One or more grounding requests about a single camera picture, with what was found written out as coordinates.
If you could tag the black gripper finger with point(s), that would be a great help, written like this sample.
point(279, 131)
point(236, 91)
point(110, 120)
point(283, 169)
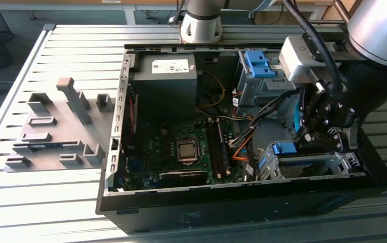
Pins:
point(331, 139)
point(314, 111)

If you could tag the hard disk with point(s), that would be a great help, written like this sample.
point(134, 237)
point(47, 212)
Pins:
point(284, 147)

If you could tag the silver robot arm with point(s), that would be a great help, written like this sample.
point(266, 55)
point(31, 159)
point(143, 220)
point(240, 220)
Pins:
point(199, 27)

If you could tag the silver disk bay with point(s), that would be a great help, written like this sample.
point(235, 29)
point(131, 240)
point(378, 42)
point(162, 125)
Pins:
point(307, 158)

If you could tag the silver drive cage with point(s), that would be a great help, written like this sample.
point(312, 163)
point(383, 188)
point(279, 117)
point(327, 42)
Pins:
point(267, 86)

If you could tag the blue plastic latch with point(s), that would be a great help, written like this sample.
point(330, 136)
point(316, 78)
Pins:
point(259, 68)

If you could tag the black RAM stick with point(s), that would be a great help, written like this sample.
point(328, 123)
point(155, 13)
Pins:
point(214, 149)

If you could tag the CPU socket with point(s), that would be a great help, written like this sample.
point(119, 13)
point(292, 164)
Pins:
point(187, 151)

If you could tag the black PC case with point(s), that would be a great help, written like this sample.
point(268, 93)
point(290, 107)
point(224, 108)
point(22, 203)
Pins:
point(214, 210)

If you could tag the grey power supply unit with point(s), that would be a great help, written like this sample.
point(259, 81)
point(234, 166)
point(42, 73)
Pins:
point(166, 83)

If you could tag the black graphics card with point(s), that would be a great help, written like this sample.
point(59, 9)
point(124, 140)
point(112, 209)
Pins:
point(183, 177)

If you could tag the green motherboard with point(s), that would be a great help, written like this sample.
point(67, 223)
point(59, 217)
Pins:
point(152, 152)

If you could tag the white framed desk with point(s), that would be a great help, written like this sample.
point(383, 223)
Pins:
point(128, 15)

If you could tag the grey parts rack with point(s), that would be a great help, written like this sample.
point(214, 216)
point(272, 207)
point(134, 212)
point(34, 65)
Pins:
point(64, 136)

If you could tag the dark blue RAM stick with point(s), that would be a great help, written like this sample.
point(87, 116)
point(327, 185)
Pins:
point(43, 146)

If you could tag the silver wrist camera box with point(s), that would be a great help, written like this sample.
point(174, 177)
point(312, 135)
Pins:
point(294, 58)

